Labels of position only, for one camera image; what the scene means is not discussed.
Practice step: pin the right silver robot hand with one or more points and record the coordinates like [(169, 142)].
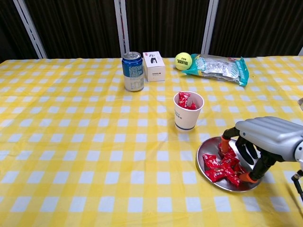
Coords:
[(267, 130)]

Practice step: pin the red candy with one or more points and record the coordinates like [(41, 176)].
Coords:
[(216, 175), (239, 169), (230, 151), (229, 160), (211, 162), (193, 106), (233, 179), (184, 99)]

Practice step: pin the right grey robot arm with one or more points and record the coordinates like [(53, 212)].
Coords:
[(300, 151)]

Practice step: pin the round silver metal plate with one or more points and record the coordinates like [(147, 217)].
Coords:
[(210, 146)]

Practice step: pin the white paper cup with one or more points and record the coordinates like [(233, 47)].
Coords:
[(187, 120)]

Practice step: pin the teal silver snack bag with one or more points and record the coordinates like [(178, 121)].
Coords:
[(213, 67)]

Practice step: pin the yellow tennis ball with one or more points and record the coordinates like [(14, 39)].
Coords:
[(182, 61)]

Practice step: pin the small white product box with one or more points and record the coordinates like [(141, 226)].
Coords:
[(155, 71)]

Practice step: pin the blue white drink can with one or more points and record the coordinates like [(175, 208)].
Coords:
[(133, 75)]

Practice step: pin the yellow white checked tablecloth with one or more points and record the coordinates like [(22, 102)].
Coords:
[(71, 142)]

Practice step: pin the black pleated curtain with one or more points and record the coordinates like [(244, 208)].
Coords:
[(78, 28)]

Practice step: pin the grey metal frame post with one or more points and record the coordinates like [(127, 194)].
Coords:
[(210, 23), (122, 28), (301, 51), (30, 28)]

